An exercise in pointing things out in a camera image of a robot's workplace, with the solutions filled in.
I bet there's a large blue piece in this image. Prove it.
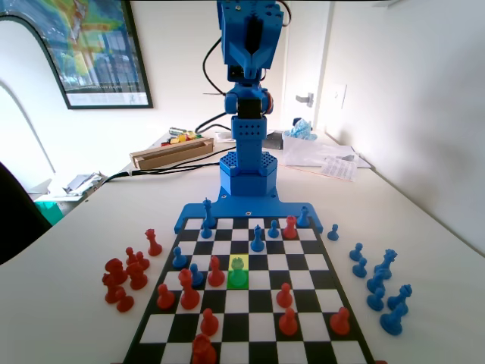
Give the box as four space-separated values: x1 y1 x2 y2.
202 196 217 231

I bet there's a red rook chess piece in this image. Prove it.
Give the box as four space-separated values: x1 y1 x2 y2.
105 258 129 285
283 215 298 240

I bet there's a blue bishop chess piece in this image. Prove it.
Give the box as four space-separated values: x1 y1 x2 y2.
380 303 409 337
249 224 265 253

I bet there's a red queen chess piece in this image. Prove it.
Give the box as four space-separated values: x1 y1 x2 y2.
145 228 163 257

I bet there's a blue queen chess piece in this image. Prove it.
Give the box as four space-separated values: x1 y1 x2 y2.
374 249 399 280

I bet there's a red knight chess piece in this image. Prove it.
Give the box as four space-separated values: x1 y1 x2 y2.
177 268 201 311

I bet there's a blue knight chess piece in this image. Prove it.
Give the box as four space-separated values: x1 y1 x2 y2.
366 268 391 295

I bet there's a white door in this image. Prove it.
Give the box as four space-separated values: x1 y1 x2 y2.
282 0 334 132

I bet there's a blue crumpled cloth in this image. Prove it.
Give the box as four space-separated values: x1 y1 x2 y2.
283 117 318 140

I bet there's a dark grey box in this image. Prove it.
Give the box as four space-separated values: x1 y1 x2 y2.
263 130 285 150

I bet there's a framed map poster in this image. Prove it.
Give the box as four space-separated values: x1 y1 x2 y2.
0 0 155 111

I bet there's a wooden box with items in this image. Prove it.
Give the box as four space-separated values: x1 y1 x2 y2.
129 136 216 171

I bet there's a printed paper sheet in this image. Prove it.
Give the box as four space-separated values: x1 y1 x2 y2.
320 155 359 183

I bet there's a grey crumpled wrapper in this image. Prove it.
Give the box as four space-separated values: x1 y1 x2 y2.
62 171 109 196

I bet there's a green storage box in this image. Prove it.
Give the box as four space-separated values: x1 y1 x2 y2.
33 200 64 227

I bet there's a black and white chessboard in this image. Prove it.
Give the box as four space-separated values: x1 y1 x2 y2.
123 215 376 364

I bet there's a black chair back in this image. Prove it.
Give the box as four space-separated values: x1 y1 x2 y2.
0 161 52 266

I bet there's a red white black servo wire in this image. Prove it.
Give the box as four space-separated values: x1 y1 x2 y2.
279 0 293 28

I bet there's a black camera cable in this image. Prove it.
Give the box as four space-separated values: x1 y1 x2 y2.
203 37 228 96

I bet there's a blue arm base plate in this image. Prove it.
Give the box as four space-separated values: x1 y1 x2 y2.
173 193 325 234

